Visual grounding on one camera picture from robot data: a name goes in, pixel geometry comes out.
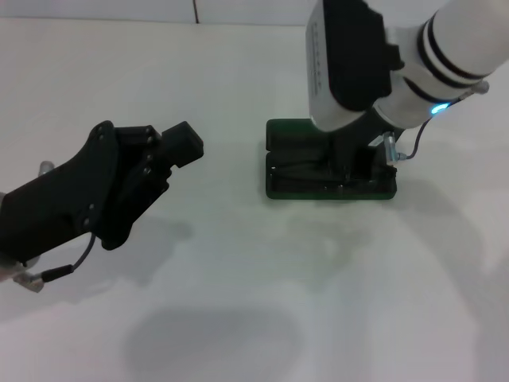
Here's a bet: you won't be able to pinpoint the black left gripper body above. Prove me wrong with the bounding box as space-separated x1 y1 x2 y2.
0 120 157 264

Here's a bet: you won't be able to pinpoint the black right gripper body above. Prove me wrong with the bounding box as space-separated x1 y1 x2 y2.
331 106 403 161

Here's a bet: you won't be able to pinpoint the black glasses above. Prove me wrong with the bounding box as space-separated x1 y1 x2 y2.
270 157 394 191

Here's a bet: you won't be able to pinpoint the green glasses case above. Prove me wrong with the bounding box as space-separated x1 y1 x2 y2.
264 118 399 201

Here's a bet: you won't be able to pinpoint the right gripper silver plug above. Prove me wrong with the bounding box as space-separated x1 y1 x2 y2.
382 133 399 166

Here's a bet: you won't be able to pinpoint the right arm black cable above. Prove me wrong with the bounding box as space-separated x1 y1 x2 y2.
397 81 491 162

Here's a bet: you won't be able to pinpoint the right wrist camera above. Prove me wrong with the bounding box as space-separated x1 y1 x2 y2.
305 0 403 134

